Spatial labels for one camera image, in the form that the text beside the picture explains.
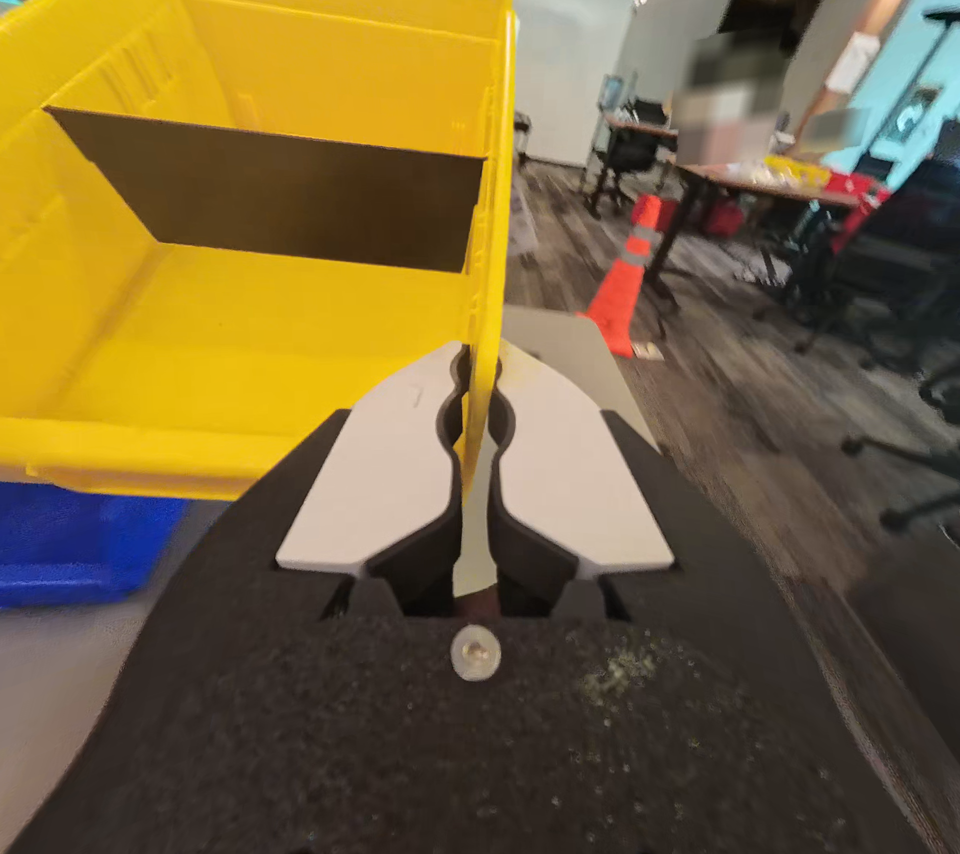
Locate blue plastic storage bin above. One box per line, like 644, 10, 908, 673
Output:
0, 481, 189, 609

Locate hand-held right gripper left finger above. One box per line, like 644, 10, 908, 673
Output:
276, 341, 471, 617

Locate black bin divider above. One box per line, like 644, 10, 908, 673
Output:
43, 106, 489, 274

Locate yellow plastic storage bin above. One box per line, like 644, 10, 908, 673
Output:
0, 0, 520, 504

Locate orange traffic cone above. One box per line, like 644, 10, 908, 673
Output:
581, 194, 666, 358

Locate black office chair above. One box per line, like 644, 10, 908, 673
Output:
840, 344, 960, 533
783, 157, 960, 375
588, 97, 672, 218

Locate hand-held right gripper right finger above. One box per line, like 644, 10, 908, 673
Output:
487, 343, 675, 614

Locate wooden table black legs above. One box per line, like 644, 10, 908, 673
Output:
645, 160, 875, 315

